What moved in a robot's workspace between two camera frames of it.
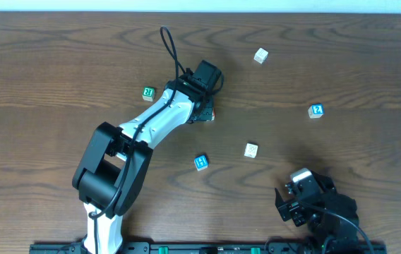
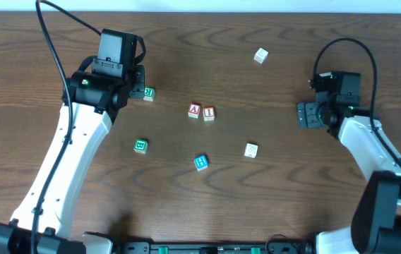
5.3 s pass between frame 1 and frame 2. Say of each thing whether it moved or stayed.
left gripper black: moved
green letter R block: stayed
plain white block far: stayed
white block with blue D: stayed
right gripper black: moved
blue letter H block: stayed
